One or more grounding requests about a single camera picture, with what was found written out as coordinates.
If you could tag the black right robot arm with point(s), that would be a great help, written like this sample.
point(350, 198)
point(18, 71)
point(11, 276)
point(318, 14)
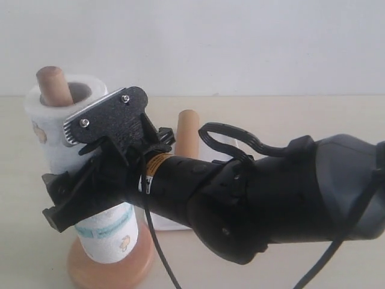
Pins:
point(311, 191)

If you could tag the printed paper towel roll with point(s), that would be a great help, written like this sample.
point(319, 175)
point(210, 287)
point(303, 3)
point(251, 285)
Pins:
point(107, 237)

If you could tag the brown cardboard tube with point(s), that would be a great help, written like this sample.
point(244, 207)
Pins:
point(187, 137)

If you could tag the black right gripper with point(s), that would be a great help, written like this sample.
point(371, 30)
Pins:
point(104, 181)

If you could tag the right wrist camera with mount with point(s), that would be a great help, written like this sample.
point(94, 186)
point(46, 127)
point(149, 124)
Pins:
point(117, 121)

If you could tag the wooden paper towel holder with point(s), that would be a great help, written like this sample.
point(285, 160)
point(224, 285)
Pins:
point(83, 271)

